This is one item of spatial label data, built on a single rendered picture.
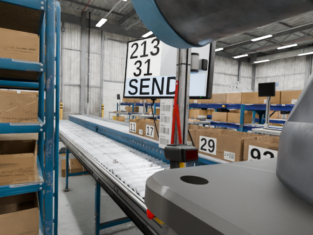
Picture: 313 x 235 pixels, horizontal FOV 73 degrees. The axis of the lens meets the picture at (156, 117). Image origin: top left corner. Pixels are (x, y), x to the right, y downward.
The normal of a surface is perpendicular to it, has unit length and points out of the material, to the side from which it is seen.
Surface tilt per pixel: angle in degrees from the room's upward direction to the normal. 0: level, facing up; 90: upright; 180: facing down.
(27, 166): 91
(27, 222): 91
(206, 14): 157
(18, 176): 90
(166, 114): 90
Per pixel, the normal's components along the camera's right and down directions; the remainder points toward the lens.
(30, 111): 0.53, 0.07
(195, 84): -0.61, -0.05
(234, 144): -0.85, 0.00
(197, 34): -0.22, 0.97
